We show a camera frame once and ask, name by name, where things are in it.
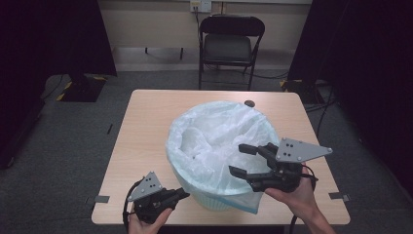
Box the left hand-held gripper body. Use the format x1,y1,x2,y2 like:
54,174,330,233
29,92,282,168
127,171,183,225

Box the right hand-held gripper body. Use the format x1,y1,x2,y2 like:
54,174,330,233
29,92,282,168
248,136,334,193

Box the pale slatted trash bin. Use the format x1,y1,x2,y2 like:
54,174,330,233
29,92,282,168
171,169,261,213

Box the bin with white plastic bag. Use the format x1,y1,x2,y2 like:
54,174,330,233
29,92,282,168
165,99,281,215

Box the person's left hand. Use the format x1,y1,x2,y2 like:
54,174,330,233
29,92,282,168
127,208,173,234

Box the person's right hand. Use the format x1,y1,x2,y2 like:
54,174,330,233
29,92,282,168
264,165,321,223

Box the stand base with yellow tape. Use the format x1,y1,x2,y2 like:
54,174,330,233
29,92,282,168
279,78,329,105
56,73,108,103

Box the black folding chair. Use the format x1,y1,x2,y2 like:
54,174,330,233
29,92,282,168
198,14,266,92

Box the dark curtain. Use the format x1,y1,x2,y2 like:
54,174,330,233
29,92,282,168
286,0,413,196
0,0,118,170

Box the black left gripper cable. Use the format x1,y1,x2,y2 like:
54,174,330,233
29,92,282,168
122,177,146,232

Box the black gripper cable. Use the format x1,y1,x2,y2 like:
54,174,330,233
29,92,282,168
122,177,146,232
288,164,319,234

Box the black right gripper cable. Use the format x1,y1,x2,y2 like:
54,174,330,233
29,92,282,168
288,164,319,234

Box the black floor cables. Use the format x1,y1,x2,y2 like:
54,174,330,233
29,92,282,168
304,82,337,139

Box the black cable from wall socket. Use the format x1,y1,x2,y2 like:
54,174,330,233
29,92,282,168
194,7,205,40

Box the white wall socket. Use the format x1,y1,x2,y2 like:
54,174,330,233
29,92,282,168
189,0,212,14

